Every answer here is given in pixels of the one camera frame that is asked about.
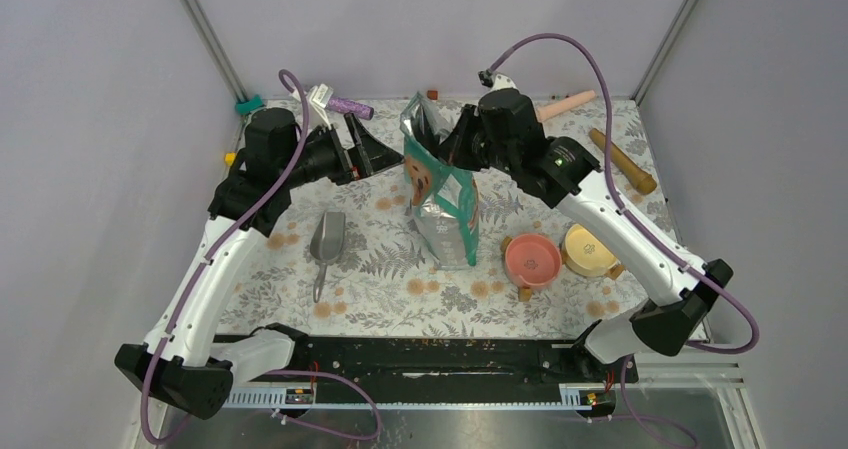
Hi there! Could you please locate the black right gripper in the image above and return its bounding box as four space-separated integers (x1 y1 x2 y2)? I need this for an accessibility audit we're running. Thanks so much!
436 103 519 175

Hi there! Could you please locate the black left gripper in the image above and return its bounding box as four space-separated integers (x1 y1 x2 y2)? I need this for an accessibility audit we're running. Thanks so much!
280 111 404 188

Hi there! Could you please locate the green dog food bag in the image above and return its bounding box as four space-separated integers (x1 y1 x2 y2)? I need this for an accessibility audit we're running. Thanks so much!
400 93 479 270

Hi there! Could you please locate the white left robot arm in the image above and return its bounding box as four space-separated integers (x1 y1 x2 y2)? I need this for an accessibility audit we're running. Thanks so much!
114 108 403 420

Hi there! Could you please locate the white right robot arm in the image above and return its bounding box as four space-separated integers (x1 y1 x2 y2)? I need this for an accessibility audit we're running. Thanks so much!
438 88 733 381

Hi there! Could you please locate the pink pet bowl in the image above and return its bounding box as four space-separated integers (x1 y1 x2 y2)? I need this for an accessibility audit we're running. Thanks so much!
500 233 563 291

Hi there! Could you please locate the yellow pet bowl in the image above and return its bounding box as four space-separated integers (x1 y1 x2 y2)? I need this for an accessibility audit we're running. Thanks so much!
561 224 625 280

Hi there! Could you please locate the purple glitter microphone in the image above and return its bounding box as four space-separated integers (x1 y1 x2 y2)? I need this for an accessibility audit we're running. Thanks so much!
309 84 374 120

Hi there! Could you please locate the pink toy stick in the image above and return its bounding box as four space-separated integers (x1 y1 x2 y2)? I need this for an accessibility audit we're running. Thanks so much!
536 90 597 123

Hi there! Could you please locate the grey plastic scoop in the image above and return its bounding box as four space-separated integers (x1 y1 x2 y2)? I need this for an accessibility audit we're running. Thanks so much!
309 211 346 303

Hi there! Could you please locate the floral table mat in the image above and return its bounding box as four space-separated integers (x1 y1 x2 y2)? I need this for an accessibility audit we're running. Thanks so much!
213 98 710 343

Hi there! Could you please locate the teal clip in corner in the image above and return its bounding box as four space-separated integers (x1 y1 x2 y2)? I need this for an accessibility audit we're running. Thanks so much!
235 95 264 116

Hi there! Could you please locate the brown wooden rolling pin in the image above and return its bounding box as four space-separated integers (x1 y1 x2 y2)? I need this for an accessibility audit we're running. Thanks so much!
588 128 658 196

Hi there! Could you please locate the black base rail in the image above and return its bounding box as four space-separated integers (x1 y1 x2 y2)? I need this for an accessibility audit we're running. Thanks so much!
258 336 639 406

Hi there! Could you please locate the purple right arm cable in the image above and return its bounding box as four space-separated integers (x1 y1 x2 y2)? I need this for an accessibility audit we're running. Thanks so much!
480 33 762 447

